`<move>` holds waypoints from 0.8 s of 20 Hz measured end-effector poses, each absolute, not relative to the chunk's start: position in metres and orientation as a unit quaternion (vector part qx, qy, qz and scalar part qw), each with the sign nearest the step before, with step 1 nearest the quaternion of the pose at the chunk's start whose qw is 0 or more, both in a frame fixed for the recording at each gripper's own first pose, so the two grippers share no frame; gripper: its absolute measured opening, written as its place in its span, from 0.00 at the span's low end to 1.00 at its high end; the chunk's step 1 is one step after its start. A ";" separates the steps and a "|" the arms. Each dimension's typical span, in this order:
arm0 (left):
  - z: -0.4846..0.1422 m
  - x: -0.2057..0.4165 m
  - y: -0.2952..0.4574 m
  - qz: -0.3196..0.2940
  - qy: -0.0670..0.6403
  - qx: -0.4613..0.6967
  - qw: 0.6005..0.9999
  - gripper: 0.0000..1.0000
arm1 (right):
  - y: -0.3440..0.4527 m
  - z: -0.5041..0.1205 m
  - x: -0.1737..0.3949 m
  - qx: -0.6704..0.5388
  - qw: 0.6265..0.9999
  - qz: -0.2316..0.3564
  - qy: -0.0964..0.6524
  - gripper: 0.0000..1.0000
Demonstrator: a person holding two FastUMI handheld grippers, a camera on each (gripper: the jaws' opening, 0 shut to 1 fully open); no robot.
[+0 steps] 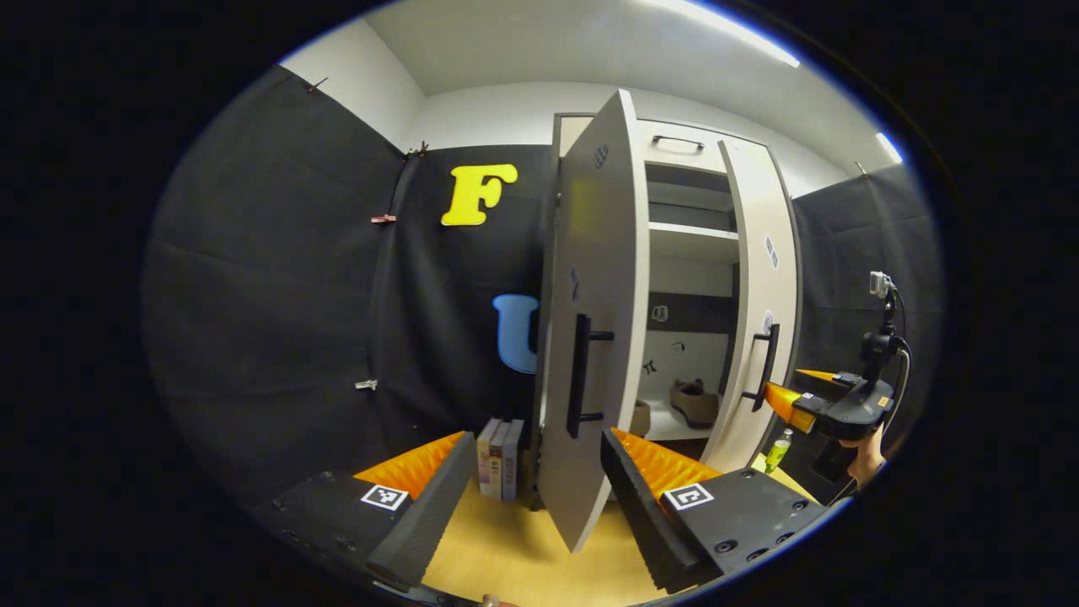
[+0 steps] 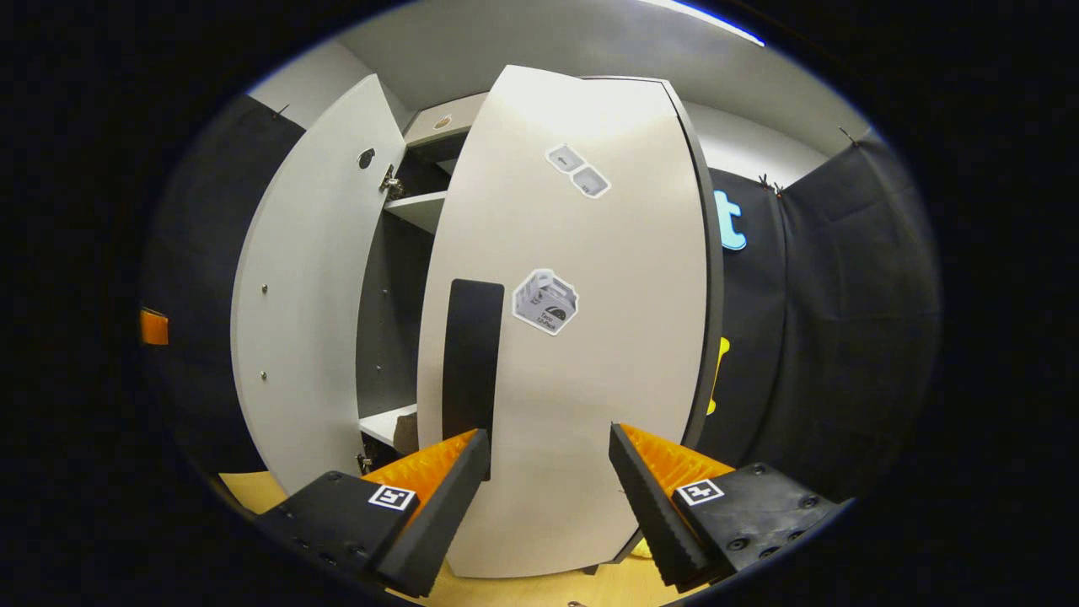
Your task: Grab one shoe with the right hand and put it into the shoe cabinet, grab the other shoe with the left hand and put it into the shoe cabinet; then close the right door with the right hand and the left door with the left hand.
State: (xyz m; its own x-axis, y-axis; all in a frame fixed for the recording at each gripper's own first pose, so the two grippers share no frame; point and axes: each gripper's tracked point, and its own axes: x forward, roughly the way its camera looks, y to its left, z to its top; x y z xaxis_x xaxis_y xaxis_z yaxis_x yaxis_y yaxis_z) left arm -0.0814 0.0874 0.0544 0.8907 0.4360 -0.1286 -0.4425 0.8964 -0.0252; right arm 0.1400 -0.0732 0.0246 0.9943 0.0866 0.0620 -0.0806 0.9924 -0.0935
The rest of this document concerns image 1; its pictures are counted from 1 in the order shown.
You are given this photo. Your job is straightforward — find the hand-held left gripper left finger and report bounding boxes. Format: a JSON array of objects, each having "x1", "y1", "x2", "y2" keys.
[{"x1": 270, "y1": 431, "x2": 478, "y2": 591}]

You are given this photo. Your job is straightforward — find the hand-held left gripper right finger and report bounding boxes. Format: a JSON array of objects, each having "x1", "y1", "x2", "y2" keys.
[{"x1": 600, "y1": 427, "x2": 831, "y2": 594}]

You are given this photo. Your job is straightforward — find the white shoe cabinet door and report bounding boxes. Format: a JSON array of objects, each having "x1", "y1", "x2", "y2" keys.
[
  {"x1": 534, "y1": 89, "x2": 652, "y2": 553},
  {"x1": 700, "y1": 139, "x2": 802, "y2": 475}
]

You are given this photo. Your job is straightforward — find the white shoe cabinet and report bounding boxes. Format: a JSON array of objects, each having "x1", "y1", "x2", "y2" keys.
[{"x1": 534, "y1": 89, "x2": 802, "y2": 553}]

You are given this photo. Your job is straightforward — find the grey cabinet drawer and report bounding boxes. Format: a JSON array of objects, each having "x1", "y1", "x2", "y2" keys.
[{"x1": 636, "y1": 121, "x2": 730, "y2": 174}]

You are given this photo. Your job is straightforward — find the green bottle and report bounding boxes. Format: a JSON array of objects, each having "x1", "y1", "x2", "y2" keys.
[{"x1": 764, "y1": 428, "x2": 794, "y2": 475}]

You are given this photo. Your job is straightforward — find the beige spine book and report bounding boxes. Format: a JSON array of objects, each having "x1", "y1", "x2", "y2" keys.
[{"x1": 476, "y1": 419, "x2": 497, "y2": 497}]

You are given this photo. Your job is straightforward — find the grey spine book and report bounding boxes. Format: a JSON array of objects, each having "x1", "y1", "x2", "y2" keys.
[{"x1": 491, "y1": 420, "x2": 512, "y2": 500}]

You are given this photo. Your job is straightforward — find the black backdrop cloth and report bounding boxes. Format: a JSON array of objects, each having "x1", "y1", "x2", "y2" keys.
[{"x1": 143, "y1": 66, "x2": 945, "y2": 507}]

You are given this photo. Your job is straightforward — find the black door handle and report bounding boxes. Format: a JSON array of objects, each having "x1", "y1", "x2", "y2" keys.
[
  {"x1": 566, "y1": 314, "x2": 615, "y2": 439},
  {"x1": 742, "y1": 324, "x2": 781, "y2": 412}
]

